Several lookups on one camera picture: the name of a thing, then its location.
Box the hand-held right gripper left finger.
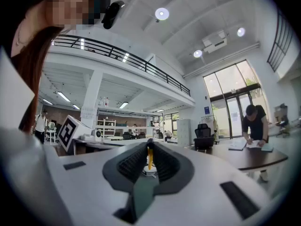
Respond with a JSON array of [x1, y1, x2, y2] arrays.
[[46, 139, 151, 226]]

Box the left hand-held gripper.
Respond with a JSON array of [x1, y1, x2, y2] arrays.
[[57, 114, 104, 155]]

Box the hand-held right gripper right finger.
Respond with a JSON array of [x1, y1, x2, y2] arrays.
[[141, 139, 273, 226]]

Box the small yellow object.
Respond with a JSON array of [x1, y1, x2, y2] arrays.
[[145, 146, 155, 171]]

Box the white paper notice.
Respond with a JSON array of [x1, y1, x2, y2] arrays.
[[79, 106, 97, 120]]

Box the white shelving unit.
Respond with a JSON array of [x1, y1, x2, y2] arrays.
[[96, 119, 117, 138]]

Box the black office chair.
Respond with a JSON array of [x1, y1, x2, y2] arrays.
[[193, 123, 221, 153]]

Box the grey laptop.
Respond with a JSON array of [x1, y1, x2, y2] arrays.
[[228, 140, 247, 151]]

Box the white floor appliance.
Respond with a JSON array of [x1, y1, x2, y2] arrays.
[[141, 165, 158, 178]]

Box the grey locker cabinet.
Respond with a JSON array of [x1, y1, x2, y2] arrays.
[[176, 118, 191, 147]]

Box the loose white paper sheets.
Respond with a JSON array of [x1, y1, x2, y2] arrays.
[[246, 139, 265, 149]]

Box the light blue notebook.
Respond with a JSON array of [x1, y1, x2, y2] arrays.
[[261, 143, 275, 153]]

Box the glass entrance door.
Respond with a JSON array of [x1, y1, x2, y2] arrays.
[[202, 59, 270, 140]]

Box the long black mezzanine railing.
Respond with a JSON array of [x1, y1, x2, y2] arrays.
[[50, 34, 191, 97]]

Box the person's head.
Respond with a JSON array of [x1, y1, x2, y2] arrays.
[[11, 0, 97, 58]]

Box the white ceiling air conditioner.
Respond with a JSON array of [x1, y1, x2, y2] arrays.
[[201, 30, 228, 54]]

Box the short black railing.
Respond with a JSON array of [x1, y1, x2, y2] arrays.
[[266, 8, 294, 73]]

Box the thin silver necklace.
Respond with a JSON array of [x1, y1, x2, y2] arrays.
[[15, 24, 30, 47]]

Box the black head-worn camera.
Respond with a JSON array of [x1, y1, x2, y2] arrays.
[[101, 0, 126, 30]]

